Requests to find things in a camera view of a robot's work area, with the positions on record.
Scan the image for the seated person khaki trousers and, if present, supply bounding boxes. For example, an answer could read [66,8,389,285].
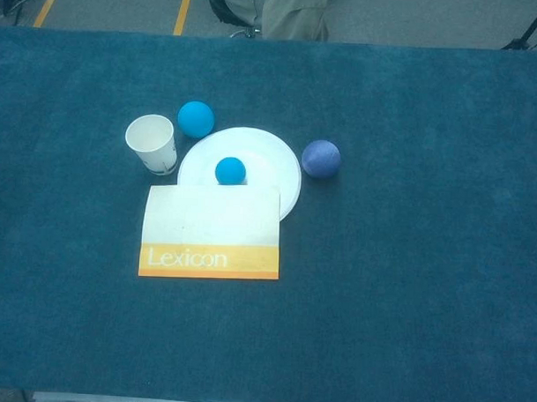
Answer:
[220,0,332,41]

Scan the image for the purple blue ball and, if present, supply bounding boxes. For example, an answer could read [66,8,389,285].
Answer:
[300,138,342,180]

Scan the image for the teal carpet table cover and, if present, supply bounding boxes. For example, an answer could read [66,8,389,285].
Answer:
[0,26,537,402]

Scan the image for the white orange Lexicon book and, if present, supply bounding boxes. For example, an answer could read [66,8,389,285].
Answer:
[136,182,284,283]

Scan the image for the white paper cup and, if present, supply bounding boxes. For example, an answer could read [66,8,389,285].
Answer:
[123,112,181,177]

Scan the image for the yellow floor tape strip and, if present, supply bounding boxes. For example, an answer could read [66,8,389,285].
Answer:
[32,0,63,29]

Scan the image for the large cyan ball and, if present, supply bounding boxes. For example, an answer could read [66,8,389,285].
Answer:
[176,100,216,140]

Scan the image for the small cyan ball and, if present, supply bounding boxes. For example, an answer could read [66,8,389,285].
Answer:
[213,156,248,187]

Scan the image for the black stool chrome base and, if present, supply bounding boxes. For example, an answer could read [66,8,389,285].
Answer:
[206,0,264,40]

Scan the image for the black tripod stand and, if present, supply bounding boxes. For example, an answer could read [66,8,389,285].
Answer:
[502,0,537,52]

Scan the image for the white paper plate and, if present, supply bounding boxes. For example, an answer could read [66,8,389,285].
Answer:
[175,123,304,223]

